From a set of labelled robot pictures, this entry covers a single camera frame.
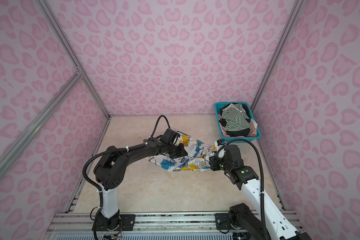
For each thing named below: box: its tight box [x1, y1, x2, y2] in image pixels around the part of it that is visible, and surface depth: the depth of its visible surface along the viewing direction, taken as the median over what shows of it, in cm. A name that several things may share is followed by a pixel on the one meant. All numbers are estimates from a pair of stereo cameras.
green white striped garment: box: [221, 103, 251, 132], surface depth 100 cm
